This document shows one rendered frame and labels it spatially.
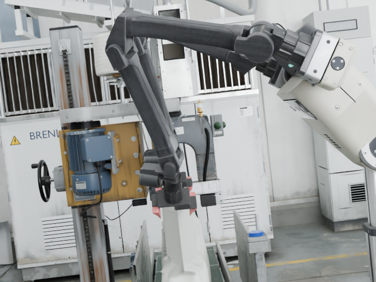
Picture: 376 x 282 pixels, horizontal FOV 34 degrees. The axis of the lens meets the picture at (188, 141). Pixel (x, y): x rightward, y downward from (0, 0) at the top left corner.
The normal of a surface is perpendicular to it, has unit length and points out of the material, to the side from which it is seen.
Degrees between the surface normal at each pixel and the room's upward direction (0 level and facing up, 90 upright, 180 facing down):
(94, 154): 90
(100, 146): 90
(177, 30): 113
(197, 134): 90
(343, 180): 90
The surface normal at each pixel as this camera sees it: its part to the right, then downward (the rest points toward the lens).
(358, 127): 0.39, 0.43
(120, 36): -0.22, 0.51
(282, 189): 0.03, 0.05
